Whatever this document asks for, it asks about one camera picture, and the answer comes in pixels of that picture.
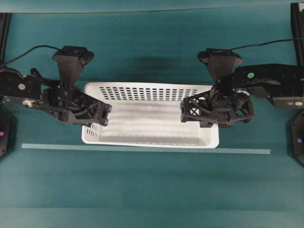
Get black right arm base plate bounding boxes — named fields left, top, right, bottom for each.
left=289, top=112, right=304, bottom=166

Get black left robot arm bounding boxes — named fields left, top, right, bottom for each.
left=0, top=66, right=112, bottom=126

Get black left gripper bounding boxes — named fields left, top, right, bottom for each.
left=40, top=80, right=112, bottom=126

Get light green tape strip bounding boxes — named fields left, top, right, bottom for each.
left=21, top=143, right=271, bottom=155

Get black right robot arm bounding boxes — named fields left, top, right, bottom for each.
left=180, top=64, right=304, bottom=128

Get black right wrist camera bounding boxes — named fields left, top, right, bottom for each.
left=197, top=48, right=243, bottom=82

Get black left camera cable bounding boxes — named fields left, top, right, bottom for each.
left=0, top=45, right=61, bottom=68

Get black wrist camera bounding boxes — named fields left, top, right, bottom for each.
left=53, top=46, right=95, bottom=86
left=197, top=48, right=243, bottom=82

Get black aluminium frame rails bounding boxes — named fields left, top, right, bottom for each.
left=291, top=2, right=304, bottom=67

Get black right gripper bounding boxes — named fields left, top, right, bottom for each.
left=180, top=80, right=255, bottom=128

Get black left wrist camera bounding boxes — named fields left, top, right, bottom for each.
left=53, top=46, right=95, bottom=86

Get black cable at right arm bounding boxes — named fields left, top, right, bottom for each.
left=228, top=38, right=304, bottom=51

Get white perforated plastic basket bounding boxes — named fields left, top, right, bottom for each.
left=82, top=82, right=219, bottom=149

